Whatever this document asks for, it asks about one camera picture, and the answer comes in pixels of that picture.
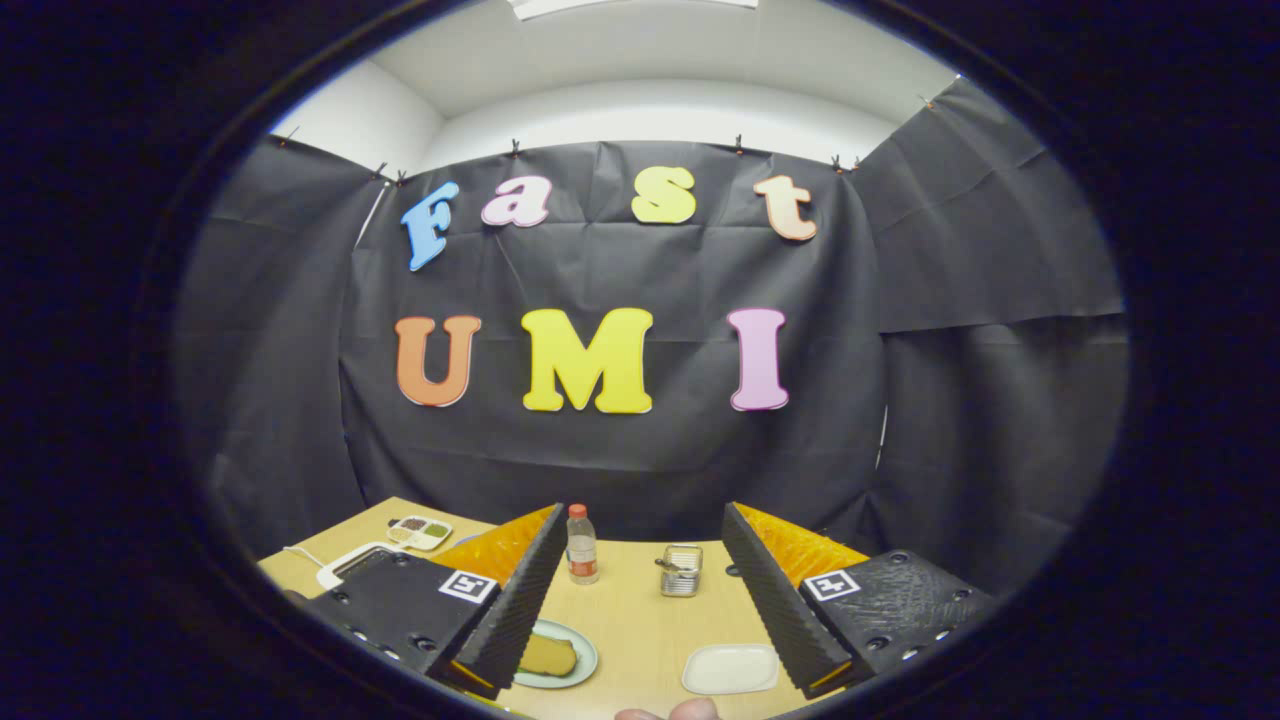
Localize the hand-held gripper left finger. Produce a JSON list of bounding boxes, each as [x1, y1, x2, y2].
[[305, 502, 568, 699]]

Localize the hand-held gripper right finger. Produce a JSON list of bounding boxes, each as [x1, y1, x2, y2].
[[721, 502, 998, 699]]

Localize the brown toast slice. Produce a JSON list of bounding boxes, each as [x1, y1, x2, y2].
[[518, 634, 579, 678]]

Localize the clear red-capped water bottle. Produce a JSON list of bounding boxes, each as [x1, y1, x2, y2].
[[566, 504, 601, 586]]

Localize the white rectangular plate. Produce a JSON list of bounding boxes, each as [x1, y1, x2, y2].
[[682, 643, 780, 696]]

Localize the pale green round plate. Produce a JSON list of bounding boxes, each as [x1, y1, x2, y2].
[[512, 619, 599, 690]]

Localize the white sectioned condiment tray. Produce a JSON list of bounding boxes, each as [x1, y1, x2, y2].
[[387, 515, 454, 553]]

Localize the white toaster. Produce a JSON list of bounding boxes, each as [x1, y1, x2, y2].
[[317, 541, 401, 591]]

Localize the black backdrop cloth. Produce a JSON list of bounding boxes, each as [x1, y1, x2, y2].
[[172, 78, 1131, 601]]

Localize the ceiling light panel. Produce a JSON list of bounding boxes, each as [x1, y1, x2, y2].
[[508, 0, 761, 21]]

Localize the metal wire utensil holder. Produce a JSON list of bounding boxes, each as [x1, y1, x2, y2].
[[655, 544, 704, 599]]

